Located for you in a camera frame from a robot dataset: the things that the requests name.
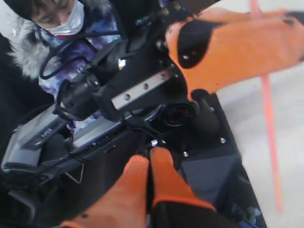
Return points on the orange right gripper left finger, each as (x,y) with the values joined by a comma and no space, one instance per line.
(124,205)

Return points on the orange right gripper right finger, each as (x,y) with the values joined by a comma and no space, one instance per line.
(175,205)

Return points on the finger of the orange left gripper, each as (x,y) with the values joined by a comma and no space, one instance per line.
(224,15)
(213,55)

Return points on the thin orange straw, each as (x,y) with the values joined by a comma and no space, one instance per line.
(269,117)

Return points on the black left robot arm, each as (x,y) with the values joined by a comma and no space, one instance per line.
(130,78)

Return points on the person with face mask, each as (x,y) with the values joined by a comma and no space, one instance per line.
(52,40)

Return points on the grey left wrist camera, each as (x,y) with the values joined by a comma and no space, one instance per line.
(37,149)

